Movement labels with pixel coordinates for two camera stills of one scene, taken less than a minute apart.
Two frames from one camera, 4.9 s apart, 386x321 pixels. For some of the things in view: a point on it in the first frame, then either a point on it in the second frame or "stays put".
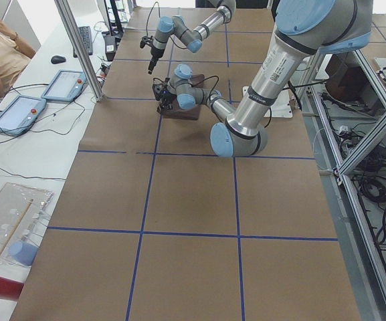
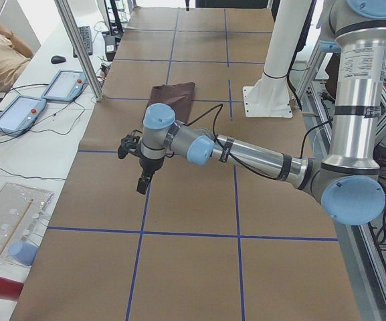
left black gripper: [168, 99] -> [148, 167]
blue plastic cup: [23, 253] stays put
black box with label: [110, 47] stays put
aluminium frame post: [79, 42] stays put
